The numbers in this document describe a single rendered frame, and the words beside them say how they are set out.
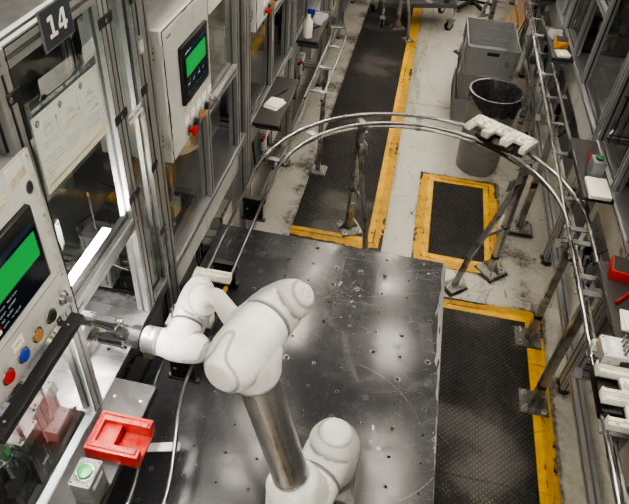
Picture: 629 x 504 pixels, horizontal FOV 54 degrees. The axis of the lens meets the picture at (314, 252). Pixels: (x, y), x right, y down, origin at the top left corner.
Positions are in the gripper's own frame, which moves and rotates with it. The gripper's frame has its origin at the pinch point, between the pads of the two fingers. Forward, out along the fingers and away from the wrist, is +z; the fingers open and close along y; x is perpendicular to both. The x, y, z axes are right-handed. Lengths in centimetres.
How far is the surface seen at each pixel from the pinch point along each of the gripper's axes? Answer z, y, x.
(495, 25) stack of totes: -147, -41, -411
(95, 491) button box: -28, -3, 49
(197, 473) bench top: -44, -33, 24
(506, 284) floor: -166, -102, -167
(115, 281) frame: 3.2, -7.4, -27.4
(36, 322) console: -15, 44, 34
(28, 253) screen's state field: -18, 65, 32
